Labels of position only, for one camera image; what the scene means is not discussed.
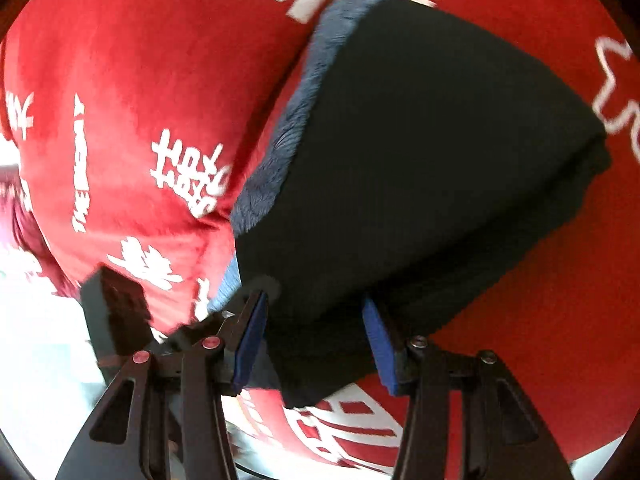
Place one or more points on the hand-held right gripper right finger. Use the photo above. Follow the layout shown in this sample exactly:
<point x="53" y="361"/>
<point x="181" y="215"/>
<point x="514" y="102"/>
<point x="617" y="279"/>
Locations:
<point x="382" y="355"/>

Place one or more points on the red printed blanket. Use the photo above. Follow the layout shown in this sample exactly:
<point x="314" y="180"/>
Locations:
<point x="125" y="85"/>

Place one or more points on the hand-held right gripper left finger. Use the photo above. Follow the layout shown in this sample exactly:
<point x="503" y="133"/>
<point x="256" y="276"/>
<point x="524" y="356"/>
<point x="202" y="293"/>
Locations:
<point x="250" y="345"/>

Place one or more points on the black pants with blue trim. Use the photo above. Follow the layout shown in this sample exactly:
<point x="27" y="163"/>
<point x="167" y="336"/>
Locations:
<point x="425" y="160"/>

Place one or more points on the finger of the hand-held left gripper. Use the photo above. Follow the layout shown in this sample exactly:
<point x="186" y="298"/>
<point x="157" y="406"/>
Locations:
<point x="220" y="321"/>

